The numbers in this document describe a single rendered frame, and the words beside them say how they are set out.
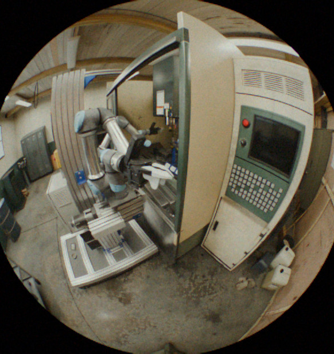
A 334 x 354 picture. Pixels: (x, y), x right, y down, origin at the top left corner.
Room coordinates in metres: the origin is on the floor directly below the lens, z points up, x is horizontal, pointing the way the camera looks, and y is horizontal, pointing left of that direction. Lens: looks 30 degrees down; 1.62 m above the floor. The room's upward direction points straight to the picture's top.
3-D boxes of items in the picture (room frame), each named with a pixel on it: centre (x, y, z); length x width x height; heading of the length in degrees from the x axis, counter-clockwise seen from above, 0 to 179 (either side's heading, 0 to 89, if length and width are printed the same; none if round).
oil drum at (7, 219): (0.02, 3.68, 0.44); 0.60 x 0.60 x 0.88
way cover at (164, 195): (1.40, 0.17, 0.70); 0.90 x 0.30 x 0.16; 34
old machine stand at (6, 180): (0.96, 4.66, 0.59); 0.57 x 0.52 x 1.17; 39
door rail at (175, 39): (1.40, 0.53, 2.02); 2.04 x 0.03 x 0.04; 34
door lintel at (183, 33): (1.42, 0.50, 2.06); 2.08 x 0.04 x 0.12; 34
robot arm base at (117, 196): (0.74, 0.37, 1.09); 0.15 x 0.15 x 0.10
